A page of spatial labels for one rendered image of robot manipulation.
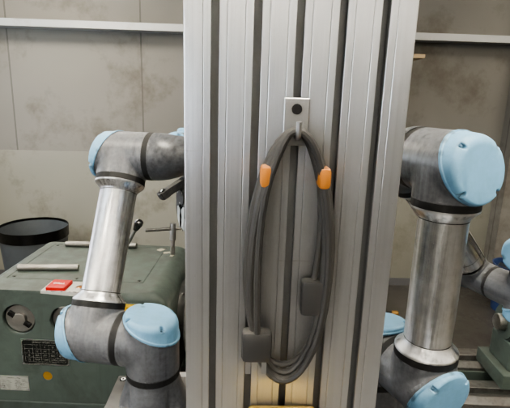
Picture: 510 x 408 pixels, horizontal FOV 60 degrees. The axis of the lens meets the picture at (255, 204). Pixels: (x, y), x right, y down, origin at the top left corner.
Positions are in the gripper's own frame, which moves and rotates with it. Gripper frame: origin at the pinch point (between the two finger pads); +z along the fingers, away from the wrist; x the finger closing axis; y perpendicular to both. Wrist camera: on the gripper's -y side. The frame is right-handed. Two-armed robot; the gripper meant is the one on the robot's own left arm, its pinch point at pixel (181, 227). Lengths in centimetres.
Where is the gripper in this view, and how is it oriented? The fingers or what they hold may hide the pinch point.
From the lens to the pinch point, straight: 160.8
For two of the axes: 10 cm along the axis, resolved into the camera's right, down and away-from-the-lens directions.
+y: 8.6, -0.4, 5.0
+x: -5.0, -1.1, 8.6
